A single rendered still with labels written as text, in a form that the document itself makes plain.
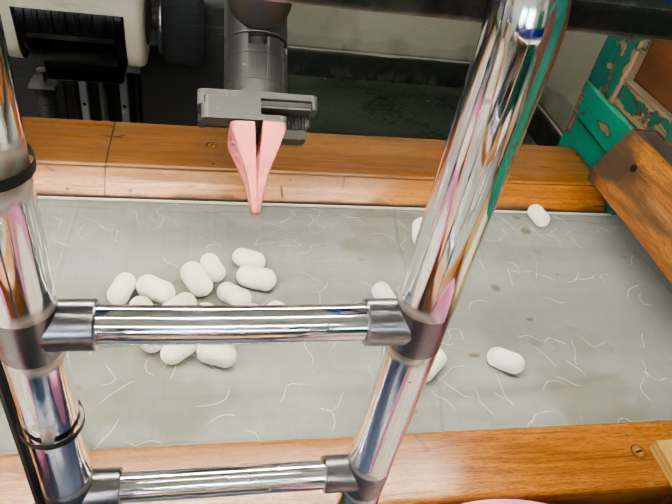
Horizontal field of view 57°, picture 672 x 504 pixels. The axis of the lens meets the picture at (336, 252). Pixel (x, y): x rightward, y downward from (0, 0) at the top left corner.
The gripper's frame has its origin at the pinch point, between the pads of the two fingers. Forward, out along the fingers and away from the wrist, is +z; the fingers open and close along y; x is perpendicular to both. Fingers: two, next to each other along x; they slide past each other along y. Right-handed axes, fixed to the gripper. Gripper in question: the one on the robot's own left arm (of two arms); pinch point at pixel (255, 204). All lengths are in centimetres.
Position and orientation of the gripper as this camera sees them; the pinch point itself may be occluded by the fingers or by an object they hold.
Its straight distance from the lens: 54.7
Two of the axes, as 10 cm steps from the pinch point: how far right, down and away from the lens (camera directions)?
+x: -2.1, 1.2, 9.7
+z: 0.1, 9.9, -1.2
